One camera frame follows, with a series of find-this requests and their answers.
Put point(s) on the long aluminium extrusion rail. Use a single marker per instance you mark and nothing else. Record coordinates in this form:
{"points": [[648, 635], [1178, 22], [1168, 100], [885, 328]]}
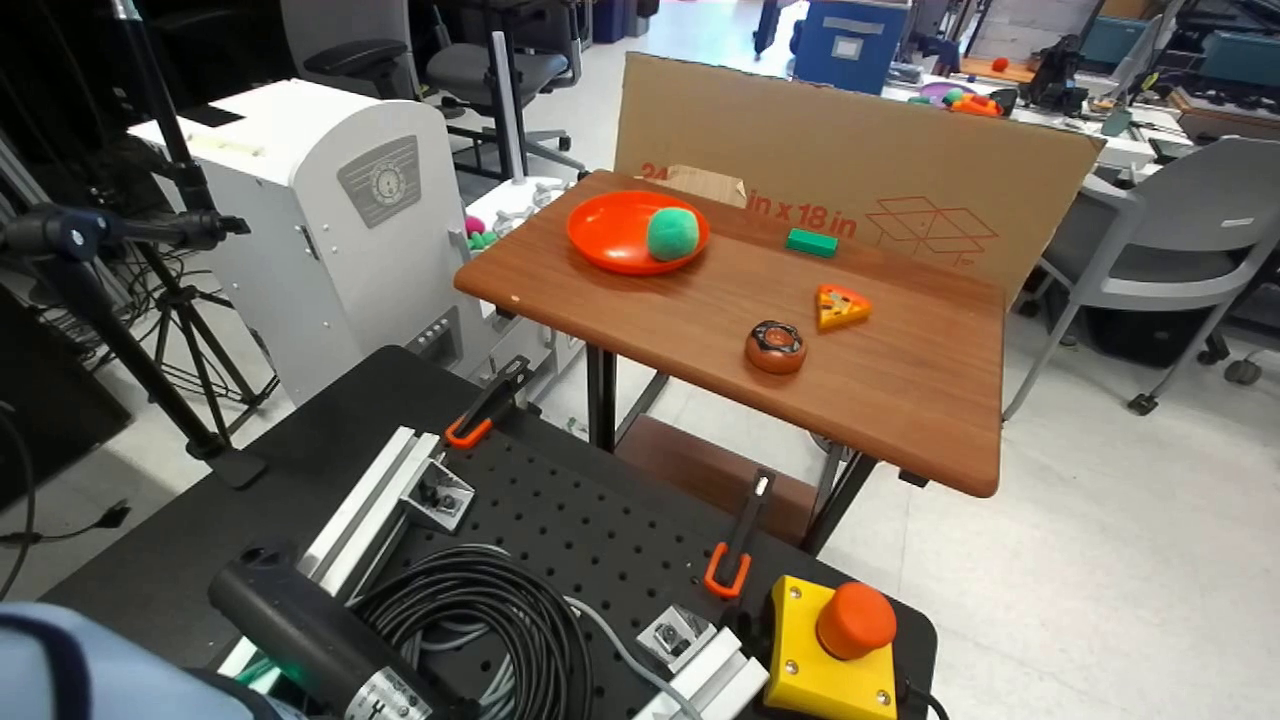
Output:
{"points": [[383, 502]]}

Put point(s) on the brown cardboard panel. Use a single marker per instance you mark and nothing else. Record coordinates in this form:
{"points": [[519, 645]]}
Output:
{"points": [[855, 146]]}

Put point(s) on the orange black clamp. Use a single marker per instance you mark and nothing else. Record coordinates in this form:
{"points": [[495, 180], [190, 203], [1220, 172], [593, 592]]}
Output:
{"points": [[724, 570], [469, 429]]}

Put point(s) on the short aluminium extrusion rail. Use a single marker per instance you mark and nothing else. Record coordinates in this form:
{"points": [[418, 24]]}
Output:
{"points": [[712, 673]]}

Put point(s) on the pale robot arm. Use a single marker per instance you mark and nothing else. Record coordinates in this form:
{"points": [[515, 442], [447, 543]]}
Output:
{"points": [[92, 673]]}

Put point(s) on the white machine cabinet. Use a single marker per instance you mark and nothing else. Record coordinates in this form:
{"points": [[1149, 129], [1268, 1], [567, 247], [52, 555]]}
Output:
{"points": [[334, 265]]}

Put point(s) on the blue storage bin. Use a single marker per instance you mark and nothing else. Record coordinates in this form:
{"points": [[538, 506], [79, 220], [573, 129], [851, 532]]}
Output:
{"points": [[851, 46]]}

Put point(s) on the black office chair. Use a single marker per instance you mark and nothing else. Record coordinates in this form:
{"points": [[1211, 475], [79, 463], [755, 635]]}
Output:
{"points": [[480, 67]]}

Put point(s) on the black cylindrical mount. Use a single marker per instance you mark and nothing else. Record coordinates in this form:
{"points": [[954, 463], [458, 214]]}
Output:
{"points": [[301, 623]]}

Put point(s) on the brown wooden table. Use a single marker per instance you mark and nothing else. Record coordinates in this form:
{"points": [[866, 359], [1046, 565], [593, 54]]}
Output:
{"points": [[905, 384]]}

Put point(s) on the black tripod stand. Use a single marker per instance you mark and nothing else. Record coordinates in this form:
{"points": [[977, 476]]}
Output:
{"points": [[80, 235]]}

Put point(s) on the black perforated breadboard table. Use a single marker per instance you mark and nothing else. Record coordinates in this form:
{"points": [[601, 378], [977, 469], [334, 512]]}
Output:
{"points": [[562, 506]]}

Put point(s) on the green ball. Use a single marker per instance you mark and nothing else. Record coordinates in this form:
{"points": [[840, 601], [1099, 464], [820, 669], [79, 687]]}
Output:
{"points": [[674, 235]]}

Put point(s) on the grey metal post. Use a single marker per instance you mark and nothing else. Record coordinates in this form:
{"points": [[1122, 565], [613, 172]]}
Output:
{"points": [[505, 106]]}

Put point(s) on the toy pizza slice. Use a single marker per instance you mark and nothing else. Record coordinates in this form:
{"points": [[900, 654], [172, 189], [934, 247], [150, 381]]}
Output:
{"points": [[840, 310]]}

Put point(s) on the chocolate glazed toy donut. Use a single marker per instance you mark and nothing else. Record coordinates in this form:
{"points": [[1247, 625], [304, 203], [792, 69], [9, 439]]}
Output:
{"points": [[774, 351]]}

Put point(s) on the colourful small toys pile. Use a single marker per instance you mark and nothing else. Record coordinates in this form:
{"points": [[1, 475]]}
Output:
{"points": [[501, 214]]}

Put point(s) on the yellow emergency stop box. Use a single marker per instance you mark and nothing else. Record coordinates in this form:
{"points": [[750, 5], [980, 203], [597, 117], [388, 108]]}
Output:
{"points": [[804, 665]]}

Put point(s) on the green rectangular block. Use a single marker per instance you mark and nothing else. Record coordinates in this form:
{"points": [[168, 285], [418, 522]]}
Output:
{"points": [[811, 242]]}

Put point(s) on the grey plastic chair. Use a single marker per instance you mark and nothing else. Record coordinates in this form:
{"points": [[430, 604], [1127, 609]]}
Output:
{"points": [[1185, 214]]}

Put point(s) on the orange plastic plate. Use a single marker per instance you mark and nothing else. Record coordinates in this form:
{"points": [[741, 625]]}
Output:
{"points": [[607, 235]]}

